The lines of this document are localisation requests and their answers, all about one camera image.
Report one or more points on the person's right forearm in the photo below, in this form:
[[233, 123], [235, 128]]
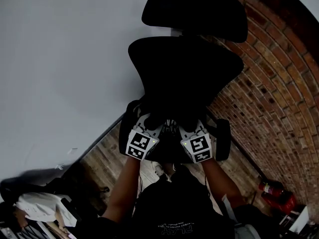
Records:
[[219, 183]]

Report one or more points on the black chair with headrest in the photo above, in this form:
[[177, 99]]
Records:
[[184, 71]]

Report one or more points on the seated person in white shirt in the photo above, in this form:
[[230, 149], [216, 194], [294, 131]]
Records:
[[71, 208]]

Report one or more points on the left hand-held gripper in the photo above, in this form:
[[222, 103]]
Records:
[[139, 146]]

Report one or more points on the red fire extinguisher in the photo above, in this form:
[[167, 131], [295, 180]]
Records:
[[286, 203], [270, 188]]

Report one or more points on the person's right white shoe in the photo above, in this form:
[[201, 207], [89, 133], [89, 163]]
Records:
[[173, 167]]

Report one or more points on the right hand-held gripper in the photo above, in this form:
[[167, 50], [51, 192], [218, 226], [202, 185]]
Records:
[[199, 148]]

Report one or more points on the person's black shirt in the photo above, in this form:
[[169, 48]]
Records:
[[179, 208]]

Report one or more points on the grey plastic device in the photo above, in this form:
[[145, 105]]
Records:
[[246, 233]]

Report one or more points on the white board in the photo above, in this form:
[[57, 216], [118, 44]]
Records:
[[300, 220]]

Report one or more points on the person's left white shoe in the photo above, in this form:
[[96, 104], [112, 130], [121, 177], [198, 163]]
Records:
[[158, 168]]

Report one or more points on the person's white shoe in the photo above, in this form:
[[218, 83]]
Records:
[[173, 167], [158, 168]]

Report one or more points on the white wall outlet with plug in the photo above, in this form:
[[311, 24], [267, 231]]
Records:
[[59, 166]]

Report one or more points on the person's left forearm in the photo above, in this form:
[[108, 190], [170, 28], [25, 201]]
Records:
[[122, 190]]

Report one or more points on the black printed garment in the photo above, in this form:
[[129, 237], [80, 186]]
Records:
[[169, 128]]

